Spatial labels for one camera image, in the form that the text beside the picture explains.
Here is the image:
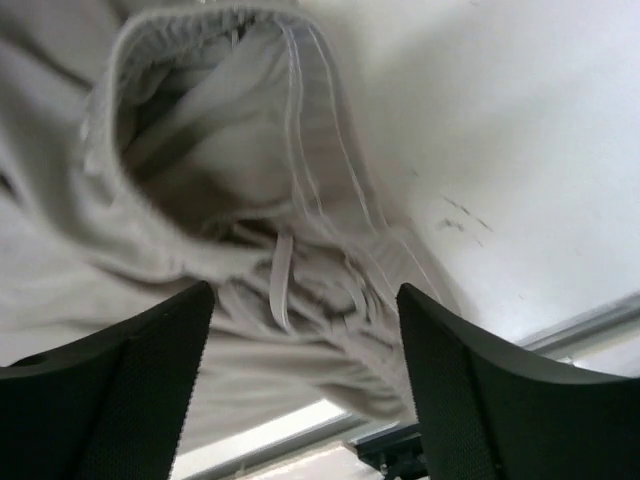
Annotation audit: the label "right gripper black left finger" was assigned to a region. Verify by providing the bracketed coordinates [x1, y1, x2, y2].
[1, 282, 215, 480]

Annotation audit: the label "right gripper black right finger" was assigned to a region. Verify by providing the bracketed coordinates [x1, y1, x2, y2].
[397, 284, 639, 480]

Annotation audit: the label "grey trousers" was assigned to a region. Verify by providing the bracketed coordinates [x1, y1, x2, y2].
[1, 1, 455, 452]

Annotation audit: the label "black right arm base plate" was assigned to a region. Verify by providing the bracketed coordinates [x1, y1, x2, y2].
[352, 424, 429, 480]

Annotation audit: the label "aluminium frame rails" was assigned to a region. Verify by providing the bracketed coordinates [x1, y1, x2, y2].
[172, 295, 639, 479]

